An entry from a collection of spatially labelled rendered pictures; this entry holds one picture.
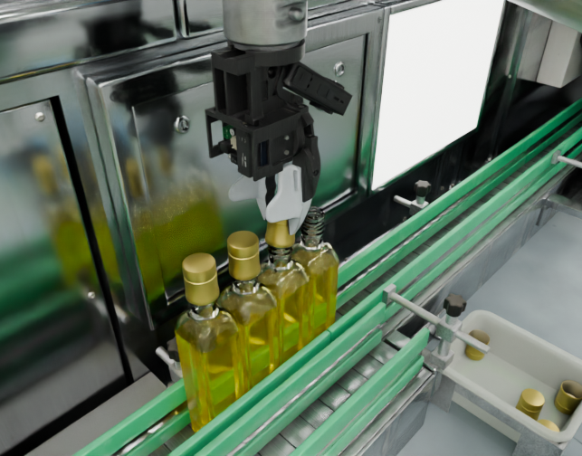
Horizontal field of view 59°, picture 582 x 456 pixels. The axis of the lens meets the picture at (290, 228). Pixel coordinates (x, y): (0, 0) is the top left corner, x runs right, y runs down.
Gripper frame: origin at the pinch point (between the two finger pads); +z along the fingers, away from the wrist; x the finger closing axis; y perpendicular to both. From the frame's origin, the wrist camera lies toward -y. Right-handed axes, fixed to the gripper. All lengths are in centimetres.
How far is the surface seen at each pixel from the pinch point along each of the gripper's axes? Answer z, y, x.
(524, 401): 35, -27, 26
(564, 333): 41, -53, 24
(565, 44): 5, -114, -11
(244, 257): 1.2, 7.5, 1.7
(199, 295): 3.0, 13.5, 1.4
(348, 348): 22.5, -6.3, 6.5
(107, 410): 28.3, 21.3, -13.0
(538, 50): 6, -109, -15
